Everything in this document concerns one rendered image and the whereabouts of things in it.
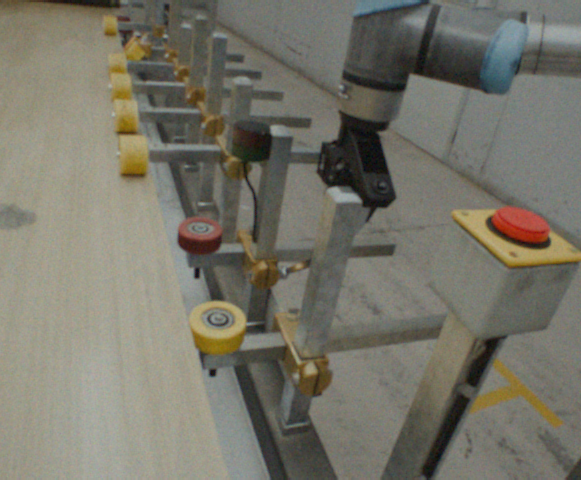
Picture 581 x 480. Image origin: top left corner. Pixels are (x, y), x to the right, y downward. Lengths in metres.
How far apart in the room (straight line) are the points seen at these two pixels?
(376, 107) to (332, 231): 0.18
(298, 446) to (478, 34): 0.64
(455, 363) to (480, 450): 1.54
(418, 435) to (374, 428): 1.36
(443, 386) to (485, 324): 0.10
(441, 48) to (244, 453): 0.70
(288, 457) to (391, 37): 0.62
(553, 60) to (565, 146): 2.89
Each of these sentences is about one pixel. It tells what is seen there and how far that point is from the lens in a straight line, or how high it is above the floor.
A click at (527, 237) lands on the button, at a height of 1.23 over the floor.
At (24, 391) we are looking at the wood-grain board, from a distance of 0.66.
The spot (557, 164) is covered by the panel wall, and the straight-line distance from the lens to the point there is 3.73.
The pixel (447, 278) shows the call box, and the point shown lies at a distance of 0.41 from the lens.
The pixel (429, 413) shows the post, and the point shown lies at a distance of 0.49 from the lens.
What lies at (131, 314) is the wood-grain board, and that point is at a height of 0.90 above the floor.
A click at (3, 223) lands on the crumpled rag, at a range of 0.96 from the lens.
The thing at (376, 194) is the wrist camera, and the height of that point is 1.11.
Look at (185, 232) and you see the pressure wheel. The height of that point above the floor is 0.91.
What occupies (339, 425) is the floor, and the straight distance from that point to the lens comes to 1.84.
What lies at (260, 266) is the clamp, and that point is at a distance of 0.92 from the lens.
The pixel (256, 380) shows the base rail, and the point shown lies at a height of 0.70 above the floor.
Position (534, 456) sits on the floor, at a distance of 2.06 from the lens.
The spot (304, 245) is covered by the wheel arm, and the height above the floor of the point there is 0.86.
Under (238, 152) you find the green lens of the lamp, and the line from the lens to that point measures 0.82.
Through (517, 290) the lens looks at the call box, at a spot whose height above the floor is 1.20.
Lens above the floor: 1.37
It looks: 30 degrees down
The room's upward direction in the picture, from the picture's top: 10 degrees clockwise
